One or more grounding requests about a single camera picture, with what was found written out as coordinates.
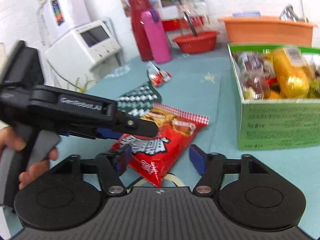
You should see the clear red dates packet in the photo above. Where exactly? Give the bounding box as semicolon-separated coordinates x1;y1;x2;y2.
237;52;272;98

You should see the blue plate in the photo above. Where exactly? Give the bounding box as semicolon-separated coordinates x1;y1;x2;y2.
232;11;262;18

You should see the green cardboard box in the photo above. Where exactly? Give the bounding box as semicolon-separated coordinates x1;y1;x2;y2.
227;43;320;151

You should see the orange snack packet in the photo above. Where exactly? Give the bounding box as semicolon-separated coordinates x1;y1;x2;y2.
264;90;282;99

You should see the white wall water purifier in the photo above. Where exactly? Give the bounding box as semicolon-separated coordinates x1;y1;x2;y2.
42;0;91;46

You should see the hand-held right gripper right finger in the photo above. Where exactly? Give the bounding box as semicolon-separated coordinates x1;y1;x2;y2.
189;144;270;196

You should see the thin-leaved potted plant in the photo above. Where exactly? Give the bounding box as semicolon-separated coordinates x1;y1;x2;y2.
54;74;97;93

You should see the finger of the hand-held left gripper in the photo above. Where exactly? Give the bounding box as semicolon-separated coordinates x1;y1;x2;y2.
60;127;123;140
115;110;158;138

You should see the person's left hand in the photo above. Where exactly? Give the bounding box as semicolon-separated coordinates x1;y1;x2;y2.
0;126;58;190

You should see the green snack packet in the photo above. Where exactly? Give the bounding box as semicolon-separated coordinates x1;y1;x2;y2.
306;79;320;98

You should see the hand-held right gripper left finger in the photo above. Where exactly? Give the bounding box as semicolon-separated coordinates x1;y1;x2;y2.
54;144;132;197

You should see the grey corrugated hose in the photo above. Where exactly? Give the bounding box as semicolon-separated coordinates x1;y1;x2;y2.
37;5;46;45

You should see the orange plastic basin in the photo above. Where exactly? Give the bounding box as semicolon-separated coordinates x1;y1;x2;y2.
217;15;318;47

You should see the large red chip bag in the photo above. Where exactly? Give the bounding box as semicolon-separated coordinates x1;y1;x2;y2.
109;102;209;187

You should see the small red snack packet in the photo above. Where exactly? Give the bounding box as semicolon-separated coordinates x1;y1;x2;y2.
146;61;173;88

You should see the pink thermos bottle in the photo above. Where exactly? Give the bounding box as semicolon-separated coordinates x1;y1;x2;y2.
140;8;172;64

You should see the red thermos jug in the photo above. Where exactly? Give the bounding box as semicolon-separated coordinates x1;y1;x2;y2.
129;0;154;62

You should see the metal kitchen item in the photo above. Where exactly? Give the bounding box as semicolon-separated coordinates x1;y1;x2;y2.
280;4;300;22

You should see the glass pitcher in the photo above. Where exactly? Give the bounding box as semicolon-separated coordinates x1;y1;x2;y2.
179;0;208;34

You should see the red plastic basin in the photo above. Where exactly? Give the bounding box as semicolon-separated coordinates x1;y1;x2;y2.
172;31;219;54

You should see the yellow snack bag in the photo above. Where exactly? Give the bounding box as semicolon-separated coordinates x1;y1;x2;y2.
271;47;312;98

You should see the dark utensil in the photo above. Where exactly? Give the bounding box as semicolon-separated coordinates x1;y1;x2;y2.
184;12;199;37

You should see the white appliance with screen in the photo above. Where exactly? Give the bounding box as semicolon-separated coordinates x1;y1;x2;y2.
45;20;123;80

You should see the teal printed tablecloth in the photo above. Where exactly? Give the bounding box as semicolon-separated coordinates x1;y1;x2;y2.
0;47;320;233

